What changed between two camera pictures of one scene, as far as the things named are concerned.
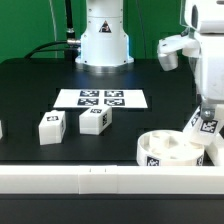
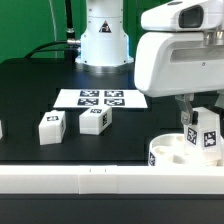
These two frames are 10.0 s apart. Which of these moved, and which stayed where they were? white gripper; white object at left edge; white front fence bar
Moved: white gripper
Stayed: white object at left edge; white front fence bar
